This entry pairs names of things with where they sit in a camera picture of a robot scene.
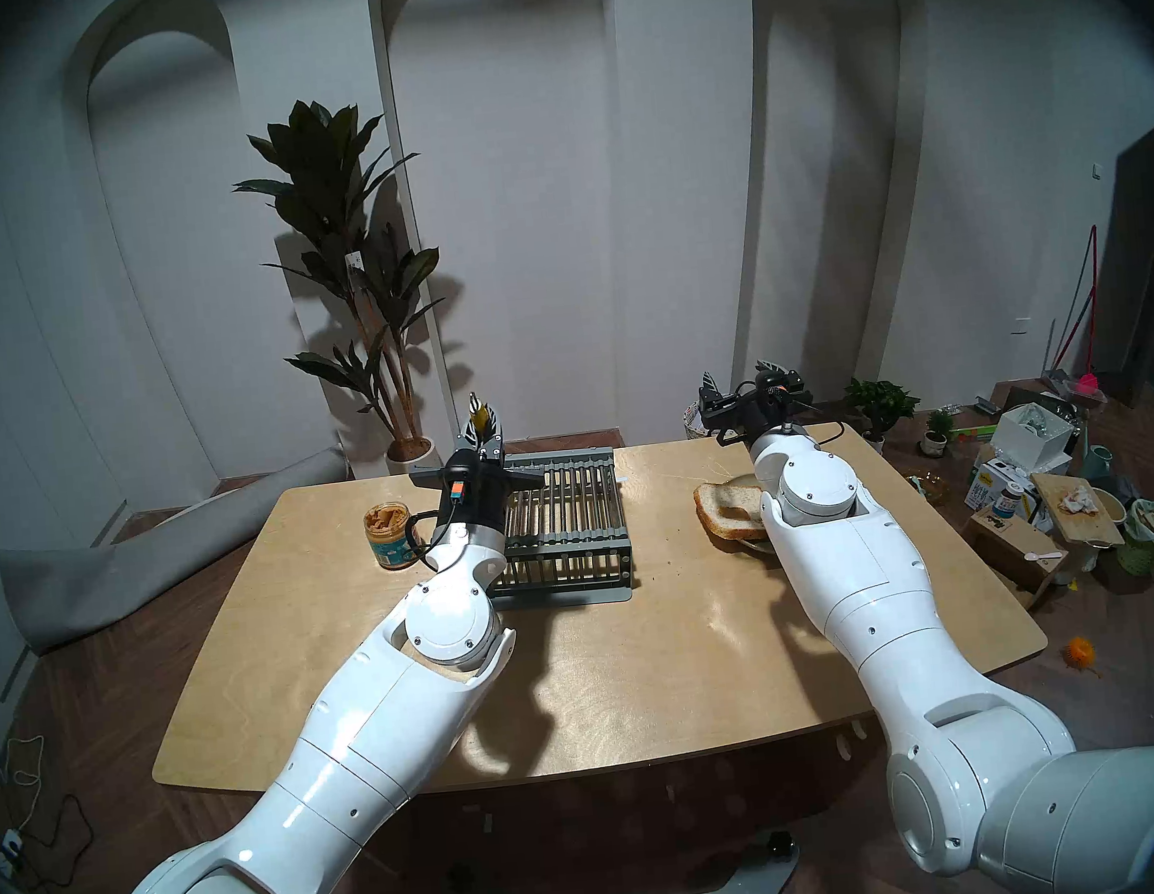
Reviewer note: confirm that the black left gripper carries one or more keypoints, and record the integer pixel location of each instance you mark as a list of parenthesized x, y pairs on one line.
[(481, 500)]

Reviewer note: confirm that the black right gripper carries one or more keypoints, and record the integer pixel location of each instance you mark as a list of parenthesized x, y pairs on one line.
[(750, 414)]

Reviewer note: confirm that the green ceramic plate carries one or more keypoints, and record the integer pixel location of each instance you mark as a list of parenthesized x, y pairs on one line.
[(761, 543)]

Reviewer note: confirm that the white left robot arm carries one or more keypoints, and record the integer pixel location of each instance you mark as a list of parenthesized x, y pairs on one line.
[(362, 741)]

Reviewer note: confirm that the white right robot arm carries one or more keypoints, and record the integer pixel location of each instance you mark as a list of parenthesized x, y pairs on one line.
[(906, 643)]

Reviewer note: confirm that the slice of white bread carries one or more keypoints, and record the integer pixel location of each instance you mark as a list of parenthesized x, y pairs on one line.
[(728, 513)]

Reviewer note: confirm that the peanut butter jar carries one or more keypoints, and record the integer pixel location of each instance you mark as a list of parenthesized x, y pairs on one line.
[(389, 538)]

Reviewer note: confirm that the grey dish rack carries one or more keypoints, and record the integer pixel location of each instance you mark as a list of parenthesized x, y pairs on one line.
[(569, 532)]

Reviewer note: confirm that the small leafy potted plant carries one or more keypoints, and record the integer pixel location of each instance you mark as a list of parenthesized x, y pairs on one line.
[(879, 399)]

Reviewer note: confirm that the tiny potted plant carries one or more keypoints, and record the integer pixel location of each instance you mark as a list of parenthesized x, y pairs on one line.
[(934, 430)]

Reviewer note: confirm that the white printed carton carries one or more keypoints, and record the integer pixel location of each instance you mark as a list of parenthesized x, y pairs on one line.
[(992, 485)]

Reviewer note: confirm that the white open box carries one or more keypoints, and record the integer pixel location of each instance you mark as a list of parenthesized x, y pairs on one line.
[(1033, 436)]

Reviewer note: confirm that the tall potted plant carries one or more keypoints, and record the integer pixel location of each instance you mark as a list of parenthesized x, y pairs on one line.
[(323, 182)]

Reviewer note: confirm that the brown cardboard box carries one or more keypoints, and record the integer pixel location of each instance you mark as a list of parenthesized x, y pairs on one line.
[(1012, 543)]

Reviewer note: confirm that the wooden board stool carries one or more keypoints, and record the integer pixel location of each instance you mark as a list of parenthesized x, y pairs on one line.
[(1079, 507)]

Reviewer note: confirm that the teal pitcher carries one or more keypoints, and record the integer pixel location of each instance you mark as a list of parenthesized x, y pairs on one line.
[(1100, 460)]

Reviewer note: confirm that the rolled grey mat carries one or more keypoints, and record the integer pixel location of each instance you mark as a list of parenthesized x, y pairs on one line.
[(135, 560)]

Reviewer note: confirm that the dark grey door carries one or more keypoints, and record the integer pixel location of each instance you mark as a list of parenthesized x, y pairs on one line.
[(1147, 250)]

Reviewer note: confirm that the orange ball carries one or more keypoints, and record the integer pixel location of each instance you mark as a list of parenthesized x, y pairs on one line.
[(1079, 653)]

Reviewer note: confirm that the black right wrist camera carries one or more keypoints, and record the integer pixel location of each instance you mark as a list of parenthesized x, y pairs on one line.
[(773, 396)]

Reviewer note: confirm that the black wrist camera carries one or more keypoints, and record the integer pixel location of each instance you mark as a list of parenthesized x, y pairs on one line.
[(773, 396), (457, 487)]

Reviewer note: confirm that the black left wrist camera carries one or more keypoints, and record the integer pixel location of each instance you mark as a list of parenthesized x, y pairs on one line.
[(457, 487)]

